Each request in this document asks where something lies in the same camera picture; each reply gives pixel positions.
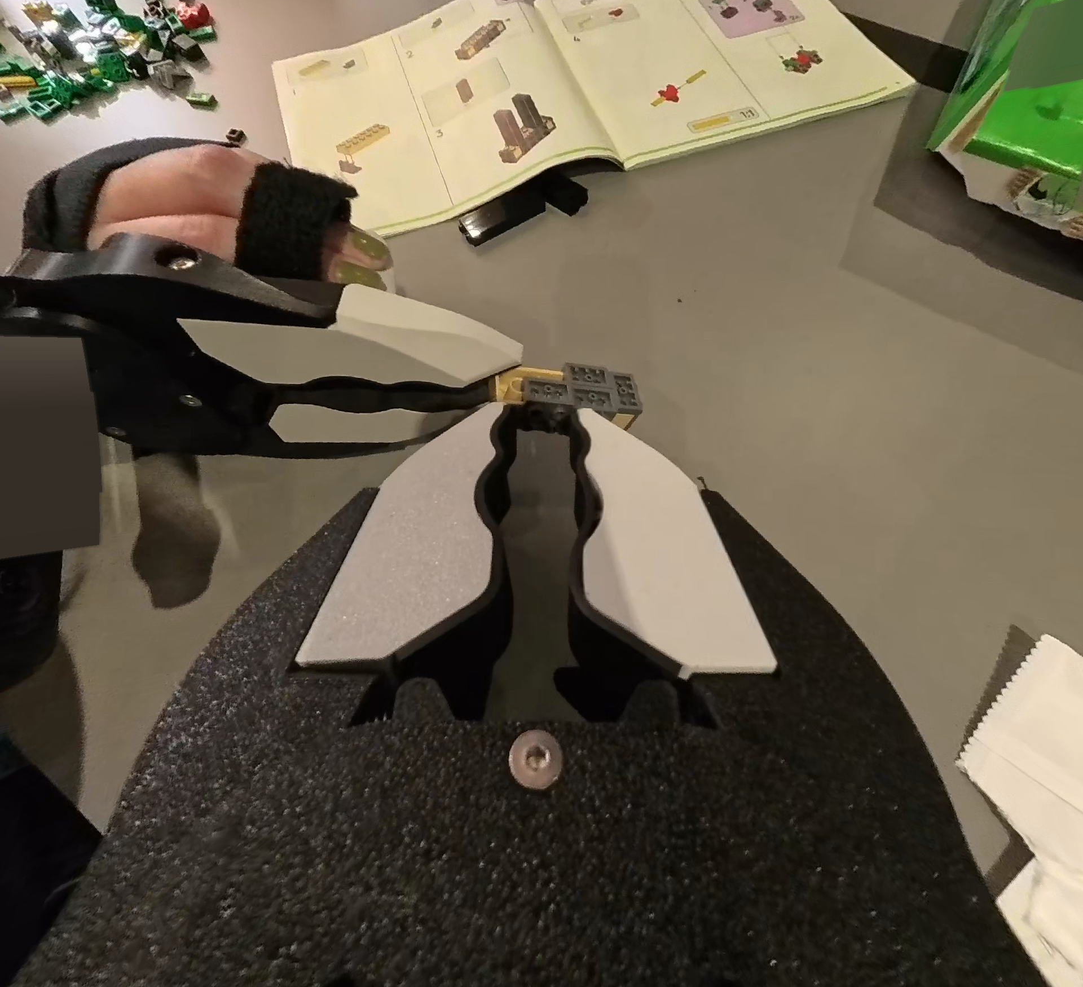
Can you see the white paper bag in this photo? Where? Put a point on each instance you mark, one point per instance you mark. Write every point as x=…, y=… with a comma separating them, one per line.
x=1041, y=733

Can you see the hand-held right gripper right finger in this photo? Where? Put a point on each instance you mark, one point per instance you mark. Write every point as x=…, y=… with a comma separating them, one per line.
x=668, y=564

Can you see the open instruction booklet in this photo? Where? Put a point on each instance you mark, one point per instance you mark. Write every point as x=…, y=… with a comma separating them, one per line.
x=592, y=73

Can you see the person's leg in jeans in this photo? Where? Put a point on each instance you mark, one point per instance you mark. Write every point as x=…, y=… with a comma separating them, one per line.
x=25, y=835

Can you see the person's left hand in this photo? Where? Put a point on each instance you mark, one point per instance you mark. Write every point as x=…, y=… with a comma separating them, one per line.
x=169, y=192

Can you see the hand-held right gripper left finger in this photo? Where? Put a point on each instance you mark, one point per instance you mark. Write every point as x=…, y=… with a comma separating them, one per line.
x=406, y=564

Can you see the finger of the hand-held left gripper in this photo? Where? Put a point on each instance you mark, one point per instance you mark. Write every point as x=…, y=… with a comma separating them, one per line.
x=381, y=335
x=338, y=424

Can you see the heap of small coloured bricks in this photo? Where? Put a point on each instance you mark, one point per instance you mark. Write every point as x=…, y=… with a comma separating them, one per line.
x=101, y=39

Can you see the green cardboard toy box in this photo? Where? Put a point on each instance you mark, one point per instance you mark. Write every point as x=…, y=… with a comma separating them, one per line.
x=973, y=116

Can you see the grey desk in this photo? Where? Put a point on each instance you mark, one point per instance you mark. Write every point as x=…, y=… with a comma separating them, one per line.
x=761, y=327

